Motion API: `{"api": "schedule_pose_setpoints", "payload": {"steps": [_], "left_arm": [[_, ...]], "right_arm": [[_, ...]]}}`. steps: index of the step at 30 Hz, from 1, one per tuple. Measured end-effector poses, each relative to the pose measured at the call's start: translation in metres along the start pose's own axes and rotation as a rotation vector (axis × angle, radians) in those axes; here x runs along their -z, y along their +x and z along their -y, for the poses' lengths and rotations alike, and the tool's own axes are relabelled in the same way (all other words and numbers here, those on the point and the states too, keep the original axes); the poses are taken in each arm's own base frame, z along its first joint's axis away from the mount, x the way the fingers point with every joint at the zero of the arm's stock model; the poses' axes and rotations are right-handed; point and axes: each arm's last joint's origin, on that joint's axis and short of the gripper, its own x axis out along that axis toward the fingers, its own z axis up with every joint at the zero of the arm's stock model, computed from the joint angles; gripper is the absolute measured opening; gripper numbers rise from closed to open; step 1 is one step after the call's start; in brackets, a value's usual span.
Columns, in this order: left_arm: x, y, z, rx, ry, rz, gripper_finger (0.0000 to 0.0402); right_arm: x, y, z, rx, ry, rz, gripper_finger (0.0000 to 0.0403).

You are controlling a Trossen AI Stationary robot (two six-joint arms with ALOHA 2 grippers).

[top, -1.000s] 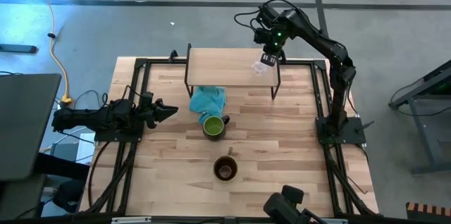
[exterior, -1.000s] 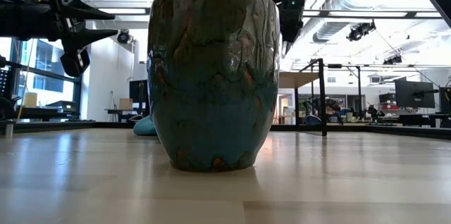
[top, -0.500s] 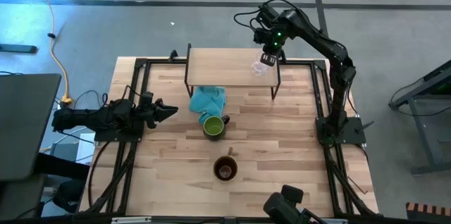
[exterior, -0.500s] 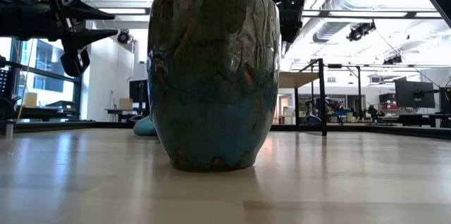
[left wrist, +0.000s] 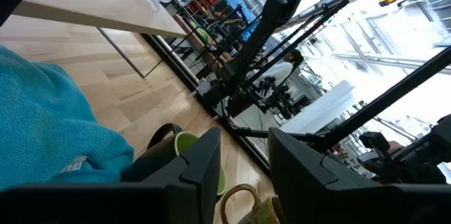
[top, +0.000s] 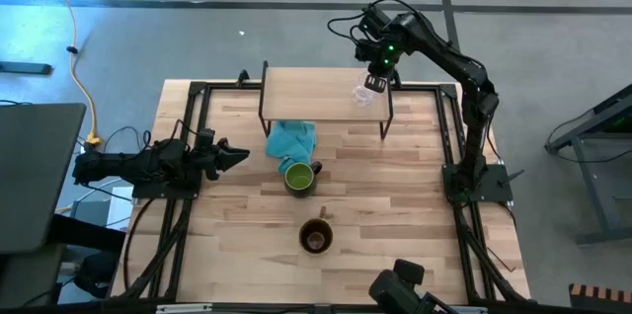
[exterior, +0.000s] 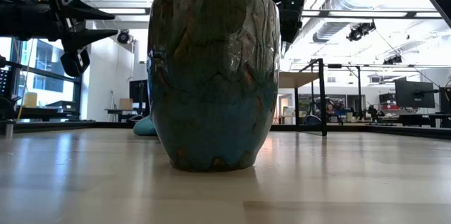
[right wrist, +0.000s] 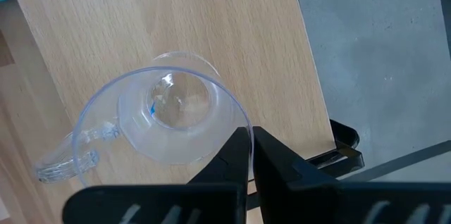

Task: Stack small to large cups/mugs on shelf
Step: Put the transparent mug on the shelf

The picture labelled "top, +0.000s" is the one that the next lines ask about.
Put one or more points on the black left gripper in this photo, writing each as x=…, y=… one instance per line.
x=207, y=163

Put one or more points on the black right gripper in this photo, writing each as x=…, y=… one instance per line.
x=380, y=54

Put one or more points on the clear glass cup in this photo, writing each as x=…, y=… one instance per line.
x=362, y=99

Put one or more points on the black mug with green inside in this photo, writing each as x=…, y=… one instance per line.
x=300, y=178

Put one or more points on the blue-green glazed brown mug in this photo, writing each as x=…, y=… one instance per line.
x=316, y=240

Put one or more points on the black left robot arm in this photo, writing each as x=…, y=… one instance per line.
x=123, y=163

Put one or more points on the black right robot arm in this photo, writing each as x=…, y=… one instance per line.
x=444, y=52

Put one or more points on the wooden shelf with black legs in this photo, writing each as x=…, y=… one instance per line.
x=316, y=94

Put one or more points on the teal cloth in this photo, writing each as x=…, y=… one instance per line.
x=291, y=141

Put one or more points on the white box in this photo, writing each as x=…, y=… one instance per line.
x=121, y=208

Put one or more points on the black seat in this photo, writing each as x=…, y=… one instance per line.
x=84, y=235

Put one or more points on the grey desk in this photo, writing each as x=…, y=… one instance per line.
x=34, y=171

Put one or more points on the black floor bar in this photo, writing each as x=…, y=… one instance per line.
x=24, y=67

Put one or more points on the grey metal table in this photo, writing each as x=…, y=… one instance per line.
x=607, y=236

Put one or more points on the orange black striped box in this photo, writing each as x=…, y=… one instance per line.
x=597, y=296

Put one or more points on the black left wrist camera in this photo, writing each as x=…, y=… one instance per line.
x=206, y=138

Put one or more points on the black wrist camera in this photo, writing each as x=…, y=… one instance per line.
x=376, y=19
x=206, y=138

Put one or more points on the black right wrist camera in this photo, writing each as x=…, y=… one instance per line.
x=376, y=19

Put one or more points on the black metal table frame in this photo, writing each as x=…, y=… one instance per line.
x=198, y=89

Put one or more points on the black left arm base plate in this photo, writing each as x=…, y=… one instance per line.
x=163, y=192

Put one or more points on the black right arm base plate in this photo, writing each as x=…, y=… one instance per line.
x=494, y=183

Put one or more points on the white table bracket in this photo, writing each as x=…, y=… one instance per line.
x=469, y=310
x=183, y=308

